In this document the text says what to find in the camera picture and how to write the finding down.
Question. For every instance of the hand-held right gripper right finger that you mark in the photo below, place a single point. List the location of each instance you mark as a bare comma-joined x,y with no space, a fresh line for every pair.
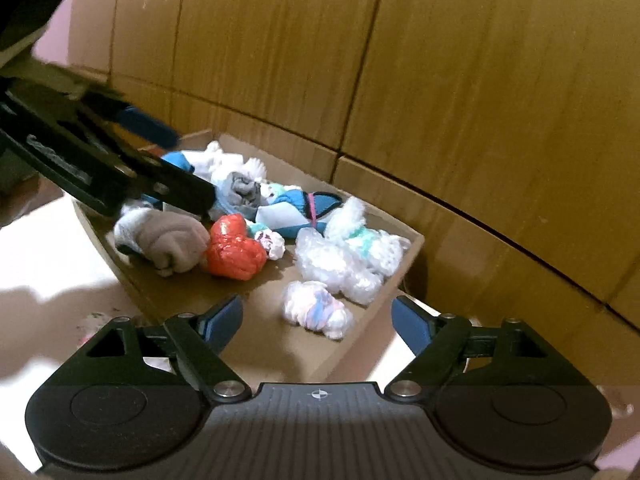
410,320

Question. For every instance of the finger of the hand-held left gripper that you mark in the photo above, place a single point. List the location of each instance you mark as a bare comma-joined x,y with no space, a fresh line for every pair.
150,127
185,192

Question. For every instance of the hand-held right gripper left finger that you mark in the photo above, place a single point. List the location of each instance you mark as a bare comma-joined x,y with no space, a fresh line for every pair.
222,320

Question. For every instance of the white ruffled sock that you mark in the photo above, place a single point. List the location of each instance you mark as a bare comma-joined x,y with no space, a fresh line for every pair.
220,160

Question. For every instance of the grey fluffy sock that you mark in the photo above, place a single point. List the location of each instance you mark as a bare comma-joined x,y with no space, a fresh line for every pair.
172,242

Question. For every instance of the grey and blue sock bundle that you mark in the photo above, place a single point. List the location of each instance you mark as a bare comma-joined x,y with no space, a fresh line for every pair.
242,191

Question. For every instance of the cardboard box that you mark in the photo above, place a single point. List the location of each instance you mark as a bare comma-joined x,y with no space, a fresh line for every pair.
280,340

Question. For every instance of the red plastic bundle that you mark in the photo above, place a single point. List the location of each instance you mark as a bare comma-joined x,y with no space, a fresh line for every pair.
235,250

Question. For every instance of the white and lilac sock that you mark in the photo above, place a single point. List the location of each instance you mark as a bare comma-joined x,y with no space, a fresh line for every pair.
255,167

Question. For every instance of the clear plastic bag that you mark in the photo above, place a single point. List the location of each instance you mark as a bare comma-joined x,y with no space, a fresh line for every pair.
335,270

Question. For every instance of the small white green sock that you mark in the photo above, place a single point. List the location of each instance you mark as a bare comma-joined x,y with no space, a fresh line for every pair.
277,192

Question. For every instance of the plastic-wrapped pastel sock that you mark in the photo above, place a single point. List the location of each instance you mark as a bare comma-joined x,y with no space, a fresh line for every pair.
317,310

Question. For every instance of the plastic-wrapped white teal sock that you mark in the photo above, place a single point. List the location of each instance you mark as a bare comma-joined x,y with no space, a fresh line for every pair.
360,235

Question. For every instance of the blue and white sock ball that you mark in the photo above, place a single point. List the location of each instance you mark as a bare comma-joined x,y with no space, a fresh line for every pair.
295,212

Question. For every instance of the wooden wardrobe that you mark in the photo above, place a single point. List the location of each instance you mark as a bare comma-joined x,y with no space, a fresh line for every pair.
450,85

